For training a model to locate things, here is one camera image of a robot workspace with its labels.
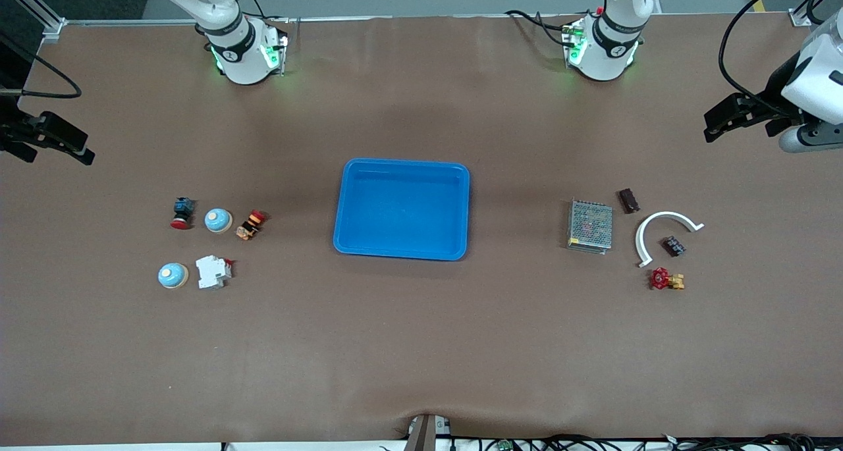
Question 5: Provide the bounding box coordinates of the black cable bundle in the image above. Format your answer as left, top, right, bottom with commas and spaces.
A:
454, 433, 817, 451

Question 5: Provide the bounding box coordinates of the red orange emergency stop button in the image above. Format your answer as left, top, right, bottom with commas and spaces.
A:
236, 210, 267, 241

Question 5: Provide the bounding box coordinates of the blue plastic tray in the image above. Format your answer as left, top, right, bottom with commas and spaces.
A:
333, 158, 471, 262

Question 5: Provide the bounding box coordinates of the metal mesh power supply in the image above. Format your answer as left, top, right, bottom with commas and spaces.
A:
567, 199, 614, 255

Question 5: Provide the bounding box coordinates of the white curved plastic clip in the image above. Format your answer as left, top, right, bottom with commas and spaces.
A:
636, 211, 705, 268

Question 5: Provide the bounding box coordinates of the white circuit breaker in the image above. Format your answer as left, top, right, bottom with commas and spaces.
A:
196, 255, 234, 291

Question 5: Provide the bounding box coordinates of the brown table cover mat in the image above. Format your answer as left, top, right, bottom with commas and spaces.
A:
0, 13, 843, 446

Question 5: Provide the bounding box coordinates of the brass valve red handle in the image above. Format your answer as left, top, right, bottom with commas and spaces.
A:
650, 267, 686, 291

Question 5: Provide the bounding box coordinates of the metal table clamp bracket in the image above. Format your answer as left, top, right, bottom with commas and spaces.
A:
403, 413, 452, 451

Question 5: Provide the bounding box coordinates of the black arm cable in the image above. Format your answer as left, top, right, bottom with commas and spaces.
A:
0, 31, 84, 101
718, 0, 824, 117

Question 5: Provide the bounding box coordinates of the red push button blue base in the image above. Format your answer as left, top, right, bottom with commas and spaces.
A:
170, 197, 196, 230

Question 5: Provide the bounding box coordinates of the aluminium frame rail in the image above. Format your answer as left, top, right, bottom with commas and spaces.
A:
7, 0, 68, 43

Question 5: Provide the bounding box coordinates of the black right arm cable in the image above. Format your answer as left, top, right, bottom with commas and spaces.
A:
0, 31, 84, 101

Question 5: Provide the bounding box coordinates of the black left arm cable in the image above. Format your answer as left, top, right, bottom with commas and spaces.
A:
718, 0, 824, 117

